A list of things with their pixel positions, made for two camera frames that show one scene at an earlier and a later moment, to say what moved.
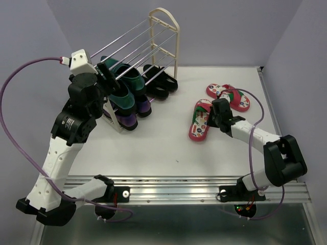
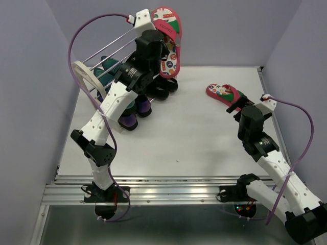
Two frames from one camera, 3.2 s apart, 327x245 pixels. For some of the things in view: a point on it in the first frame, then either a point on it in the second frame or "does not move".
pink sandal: x=199 y=127 to x=167 y=23
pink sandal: x=238 y=101 does not move
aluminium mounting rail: x=172 y=189 does not move
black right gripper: x=210 y=122 to x=242 y=101
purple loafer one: x=143 y=105 does not move
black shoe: x=156 y=91 does not move
